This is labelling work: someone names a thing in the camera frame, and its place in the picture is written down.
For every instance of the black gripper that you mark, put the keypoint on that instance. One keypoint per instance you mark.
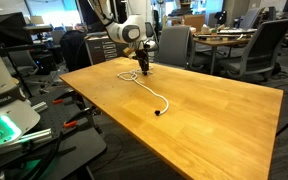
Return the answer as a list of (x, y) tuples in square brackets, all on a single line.
[(142, 57)]

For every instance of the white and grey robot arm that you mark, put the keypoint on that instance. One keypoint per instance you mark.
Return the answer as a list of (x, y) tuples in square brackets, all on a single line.
[(16, 113)]

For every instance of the grey office chair near table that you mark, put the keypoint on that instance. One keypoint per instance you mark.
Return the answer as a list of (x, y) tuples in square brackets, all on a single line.
[(175, 47)]

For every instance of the black mesh office chair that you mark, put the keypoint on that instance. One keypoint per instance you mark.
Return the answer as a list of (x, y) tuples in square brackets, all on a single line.
[(150, 32)]

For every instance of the wooden office desk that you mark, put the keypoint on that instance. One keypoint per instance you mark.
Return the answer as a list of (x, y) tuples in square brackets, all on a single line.
[(201, 61)]

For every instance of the black perforated mounting board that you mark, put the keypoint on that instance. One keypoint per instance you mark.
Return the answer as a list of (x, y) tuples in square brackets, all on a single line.
[(68, 150)]

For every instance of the grey office chair right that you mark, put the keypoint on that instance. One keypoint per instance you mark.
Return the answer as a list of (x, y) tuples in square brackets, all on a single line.
[(260, 53)]

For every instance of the wrist camera on wooden mount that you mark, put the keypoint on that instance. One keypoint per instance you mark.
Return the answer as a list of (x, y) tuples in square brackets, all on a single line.
[(129, 52)]

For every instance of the orange handled clamp near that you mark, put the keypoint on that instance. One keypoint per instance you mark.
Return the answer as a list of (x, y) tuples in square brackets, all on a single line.
[(84, 113)]

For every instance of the orange handled clamp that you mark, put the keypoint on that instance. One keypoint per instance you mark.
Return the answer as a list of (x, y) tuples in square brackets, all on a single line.
[(72, 95), (84, 113)]

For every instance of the orange handled clamp far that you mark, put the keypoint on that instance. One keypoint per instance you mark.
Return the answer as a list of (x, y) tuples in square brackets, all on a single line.
[(72, 95)]

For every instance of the silver aluminium extrusion rail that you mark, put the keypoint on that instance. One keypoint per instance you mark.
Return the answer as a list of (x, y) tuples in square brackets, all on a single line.
[(38, 136)]

